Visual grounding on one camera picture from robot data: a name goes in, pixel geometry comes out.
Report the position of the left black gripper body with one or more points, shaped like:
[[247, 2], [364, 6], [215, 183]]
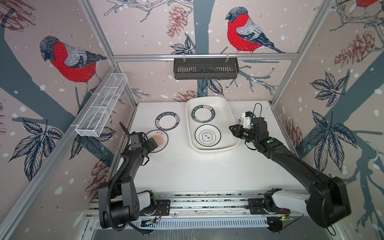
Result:
[[148, 146]]

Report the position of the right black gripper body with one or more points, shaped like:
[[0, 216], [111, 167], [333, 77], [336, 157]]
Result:
[[249, 136]]

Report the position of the orange sunburst plate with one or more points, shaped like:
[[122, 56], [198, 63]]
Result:
[[160, 137]]

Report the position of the white clover plate black rim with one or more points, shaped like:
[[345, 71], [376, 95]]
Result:
[[208, 135]]

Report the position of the green rim hao wei plate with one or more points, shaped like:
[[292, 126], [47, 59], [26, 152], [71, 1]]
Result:
[[203, 114]]

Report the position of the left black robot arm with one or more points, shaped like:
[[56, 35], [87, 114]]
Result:
[[119, 202]]

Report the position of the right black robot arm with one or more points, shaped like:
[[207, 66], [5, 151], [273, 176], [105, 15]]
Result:
[[327, 201]]

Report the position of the white plastic bin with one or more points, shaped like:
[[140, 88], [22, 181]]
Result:
[[223, 119]]

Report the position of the green rim plate far left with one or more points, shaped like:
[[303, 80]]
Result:
[[167, 121]]

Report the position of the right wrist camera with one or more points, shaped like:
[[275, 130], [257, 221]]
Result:
[[246, 119]]

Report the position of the white mesh wall basket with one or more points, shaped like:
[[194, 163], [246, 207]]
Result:
[[98, 114]]

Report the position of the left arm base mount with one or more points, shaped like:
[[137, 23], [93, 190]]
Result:
[[153, 207]]

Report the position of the aluminium mounting rail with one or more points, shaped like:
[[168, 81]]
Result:
[[214, 204]]

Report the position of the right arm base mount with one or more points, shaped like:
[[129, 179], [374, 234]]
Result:
[[265, 206]]

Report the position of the black wire wall shelf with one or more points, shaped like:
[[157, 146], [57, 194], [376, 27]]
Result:
[[206, 69]]

